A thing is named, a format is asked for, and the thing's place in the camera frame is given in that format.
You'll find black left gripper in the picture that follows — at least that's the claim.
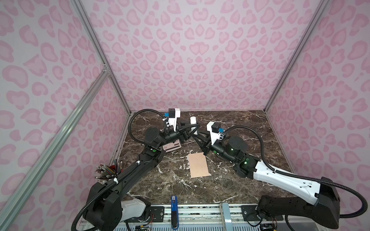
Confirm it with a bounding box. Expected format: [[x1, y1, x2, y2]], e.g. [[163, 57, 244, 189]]
[[157, 122, 199, 150]]

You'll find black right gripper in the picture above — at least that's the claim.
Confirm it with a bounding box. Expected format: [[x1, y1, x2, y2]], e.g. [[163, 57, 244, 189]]
[[192, 131, 237, 165]]

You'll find white glue stick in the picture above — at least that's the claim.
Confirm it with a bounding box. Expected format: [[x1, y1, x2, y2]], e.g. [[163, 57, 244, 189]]
[[190, 116, 198, 135]]

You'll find peach pink envelope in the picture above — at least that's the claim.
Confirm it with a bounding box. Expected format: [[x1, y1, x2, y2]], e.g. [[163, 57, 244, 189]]
[[188, 153, 211, 178]]

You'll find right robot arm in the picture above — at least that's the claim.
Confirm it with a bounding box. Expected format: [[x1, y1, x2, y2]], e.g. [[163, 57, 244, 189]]
[[192, 122, 368, 229]]

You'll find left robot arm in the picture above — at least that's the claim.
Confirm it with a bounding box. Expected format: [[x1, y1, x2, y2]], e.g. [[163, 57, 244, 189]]
[[71, 108, 200, 231]]

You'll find pink desk calculator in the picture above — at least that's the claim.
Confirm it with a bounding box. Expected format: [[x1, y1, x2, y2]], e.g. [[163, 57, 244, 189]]
[[163, 140, 182, 153]]

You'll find red pencil holder cup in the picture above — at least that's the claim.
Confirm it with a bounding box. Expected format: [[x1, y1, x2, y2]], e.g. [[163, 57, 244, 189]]
[[110, 164, 121, 174]]

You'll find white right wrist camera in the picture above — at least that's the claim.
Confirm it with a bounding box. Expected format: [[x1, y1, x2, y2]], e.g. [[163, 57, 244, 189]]
[[207, 121, 224, 145]]

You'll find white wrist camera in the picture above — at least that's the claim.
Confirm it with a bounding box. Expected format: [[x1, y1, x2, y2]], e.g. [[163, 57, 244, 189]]
[[164, 108, 181, 131], [207, 121, 224, 145]]

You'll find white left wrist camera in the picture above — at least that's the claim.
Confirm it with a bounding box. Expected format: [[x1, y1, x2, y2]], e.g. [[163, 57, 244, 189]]
[[164, 108, 181, 131]]

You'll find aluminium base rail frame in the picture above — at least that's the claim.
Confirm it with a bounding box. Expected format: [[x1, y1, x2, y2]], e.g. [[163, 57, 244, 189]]
[[77, 203, 333, 231]]

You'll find blue black tool on rail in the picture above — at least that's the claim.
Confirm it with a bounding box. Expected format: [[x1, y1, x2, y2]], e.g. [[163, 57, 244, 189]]
[[171, 195, 179, 230]]

